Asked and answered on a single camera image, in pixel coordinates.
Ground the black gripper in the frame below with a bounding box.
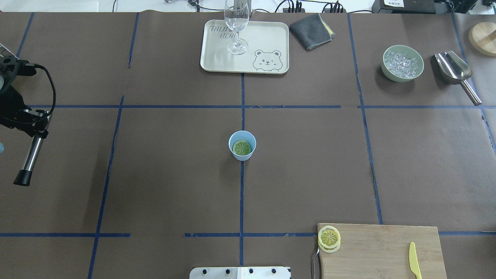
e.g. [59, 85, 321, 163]
[0, 85, 51, 138]

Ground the metal muddler black tip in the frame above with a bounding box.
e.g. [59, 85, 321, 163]
[14, 134, 44, 186]

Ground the lemon slice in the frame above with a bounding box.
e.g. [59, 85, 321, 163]
[231, 139, 253, 157]

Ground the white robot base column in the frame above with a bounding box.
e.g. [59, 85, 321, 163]
[189, 266, 292, 279]

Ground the light blue cup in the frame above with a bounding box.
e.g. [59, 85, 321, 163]
[228, 130, 257, 161]

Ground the lemon half on board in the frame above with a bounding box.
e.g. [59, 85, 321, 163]
[317, 226, 341, 253]

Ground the clear wine glass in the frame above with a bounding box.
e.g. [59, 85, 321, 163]
[224, 0, 250, 55]

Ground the cream bear tray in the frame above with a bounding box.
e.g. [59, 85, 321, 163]
[200, 19, 290, 74]

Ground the grey folded cloth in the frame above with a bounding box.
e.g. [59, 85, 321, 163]
[289, 14, 336, 51]

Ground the bamboo cutting board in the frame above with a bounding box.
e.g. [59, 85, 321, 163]
[311, 224, 447, 279]

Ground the green bowl of ice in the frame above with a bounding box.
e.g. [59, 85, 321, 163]
[381, 45, 424, 83]

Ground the yellow plastic knife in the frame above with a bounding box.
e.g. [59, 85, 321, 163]
[408, 242, 422, 279]

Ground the metal ice scoop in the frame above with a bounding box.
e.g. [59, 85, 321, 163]
[433, 51, 482, 106]

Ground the wooden mug tree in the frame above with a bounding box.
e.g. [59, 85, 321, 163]
[469, 22, 496, 57]

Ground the black camera cable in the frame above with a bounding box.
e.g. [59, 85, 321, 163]
[23, 64, 57, 126]

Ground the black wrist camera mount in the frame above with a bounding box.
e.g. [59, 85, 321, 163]
[0, 55, 37, 86]

